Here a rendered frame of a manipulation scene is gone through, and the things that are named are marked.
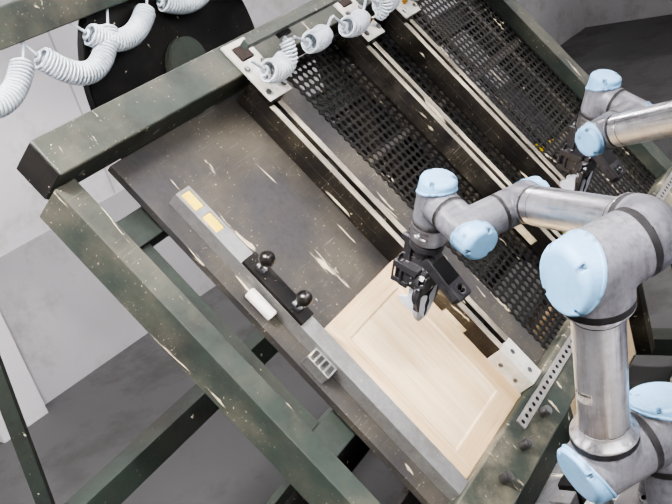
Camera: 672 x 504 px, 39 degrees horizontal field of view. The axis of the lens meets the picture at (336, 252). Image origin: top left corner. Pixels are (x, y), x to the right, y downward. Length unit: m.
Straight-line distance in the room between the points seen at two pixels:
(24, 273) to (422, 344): 3.65
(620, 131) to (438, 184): 0.53
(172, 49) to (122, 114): 0.84
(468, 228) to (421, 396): 0.70
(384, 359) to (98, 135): 0.85
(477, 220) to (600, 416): 0.42
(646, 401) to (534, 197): 0.41
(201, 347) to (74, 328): 3.92
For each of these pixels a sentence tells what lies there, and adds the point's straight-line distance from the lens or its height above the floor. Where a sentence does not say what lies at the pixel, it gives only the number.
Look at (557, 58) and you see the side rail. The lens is 3.71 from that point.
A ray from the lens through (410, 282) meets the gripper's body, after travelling 1.95.
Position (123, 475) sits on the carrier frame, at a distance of 3.12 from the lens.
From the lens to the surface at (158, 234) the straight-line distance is 2.24.
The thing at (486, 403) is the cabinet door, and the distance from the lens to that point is 2.47.
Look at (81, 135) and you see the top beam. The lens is 2.14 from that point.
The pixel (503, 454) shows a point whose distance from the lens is 2.38.
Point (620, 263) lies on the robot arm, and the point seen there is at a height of 1.63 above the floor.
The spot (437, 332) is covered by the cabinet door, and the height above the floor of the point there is 1.12.
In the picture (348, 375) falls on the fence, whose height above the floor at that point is 1.21.
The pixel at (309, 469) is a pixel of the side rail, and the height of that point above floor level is 1.15.
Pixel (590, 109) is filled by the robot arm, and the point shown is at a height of 1.57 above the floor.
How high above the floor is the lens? 2.24
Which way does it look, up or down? 21 degrees down
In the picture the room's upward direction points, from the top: 18 degrees counter-clockwise
